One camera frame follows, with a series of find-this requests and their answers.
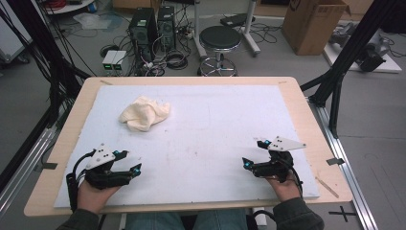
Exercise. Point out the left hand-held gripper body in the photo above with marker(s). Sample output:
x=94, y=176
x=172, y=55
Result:
x=100, y=156

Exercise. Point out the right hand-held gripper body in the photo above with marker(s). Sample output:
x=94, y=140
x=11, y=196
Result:
x=281, y=144

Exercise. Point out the cream muslin cloth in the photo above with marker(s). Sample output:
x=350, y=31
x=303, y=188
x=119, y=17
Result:
x=143, y=113

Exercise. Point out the person's left hand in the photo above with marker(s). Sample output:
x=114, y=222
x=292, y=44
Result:
x=92, y=198

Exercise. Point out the person's right hand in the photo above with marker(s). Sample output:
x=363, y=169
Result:
x=287, y=190

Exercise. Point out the light wooden table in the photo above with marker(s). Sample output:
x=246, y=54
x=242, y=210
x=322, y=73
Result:
x=298, y=105

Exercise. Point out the black tape piece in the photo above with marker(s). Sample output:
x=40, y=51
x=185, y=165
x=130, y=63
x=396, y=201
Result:
x=335, y=161
x=49, y=166

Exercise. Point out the white power strip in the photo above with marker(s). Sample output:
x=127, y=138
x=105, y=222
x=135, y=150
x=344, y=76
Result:
x=259, y=217

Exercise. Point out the person's left leg in jeans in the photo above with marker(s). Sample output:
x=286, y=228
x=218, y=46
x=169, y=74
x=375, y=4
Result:
x=153, y=222

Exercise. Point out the person's leg in jeans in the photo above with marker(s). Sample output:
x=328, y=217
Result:
x=220, y=221
x=153, y=222

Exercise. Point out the thin wooden stick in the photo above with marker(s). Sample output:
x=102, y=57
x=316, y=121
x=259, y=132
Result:
x=327, y=187

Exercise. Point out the person's right leg in jeans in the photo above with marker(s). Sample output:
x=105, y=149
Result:
x=220, y=221

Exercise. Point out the white power supply box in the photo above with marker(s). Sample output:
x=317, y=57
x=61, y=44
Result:
x=119, y=60
x=108, y=60

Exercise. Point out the white metal stand leg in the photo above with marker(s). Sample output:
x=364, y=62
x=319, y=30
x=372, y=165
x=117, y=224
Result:
x=250, y=32

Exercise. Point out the black round stool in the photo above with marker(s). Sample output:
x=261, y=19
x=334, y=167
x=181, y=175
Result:
x=220, y=37

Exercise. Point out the brown cardboard box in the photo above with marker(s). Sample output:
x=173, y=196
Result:
x=312, y=25

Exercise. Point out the black machine on platform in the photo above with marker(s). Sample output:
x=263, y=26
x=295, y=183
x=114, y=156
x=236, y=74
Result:
x=370, y=59

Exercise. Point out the wide black computer tower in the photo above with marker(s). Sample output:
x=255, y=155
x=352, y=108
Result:
x=142, y=32

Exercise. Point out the black flat device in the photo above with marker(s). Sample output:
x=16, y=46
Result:
x=236, y=19

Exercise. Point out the white floor platform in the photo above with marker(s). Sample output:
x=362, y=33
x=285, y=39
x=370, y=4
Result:
x=389, y=65

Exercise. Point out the narrow black computer tower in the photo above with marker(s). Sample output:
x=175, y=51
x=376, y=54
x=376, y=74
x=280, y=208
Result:
x=166, y=28

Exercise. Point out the clear plastic sheet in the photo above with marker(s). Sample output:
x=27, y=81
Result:
x=92, y=21

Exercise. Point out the white panel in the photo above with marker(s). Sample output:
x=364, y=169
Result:
x=9, y=38

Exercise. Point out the white round table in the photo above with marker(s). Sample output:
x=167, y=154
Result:
x=70, y=7

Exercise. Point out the aluminium floor rail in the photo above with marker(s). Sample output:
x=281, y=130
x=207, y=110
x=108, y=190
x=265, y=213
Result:
x=344, y=166
x=28, y=159

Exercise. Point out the black metal frame stand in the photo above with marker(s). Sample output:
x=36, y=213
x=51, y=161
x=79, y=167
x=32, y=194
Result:
x=41, y=38
x=351, y=48

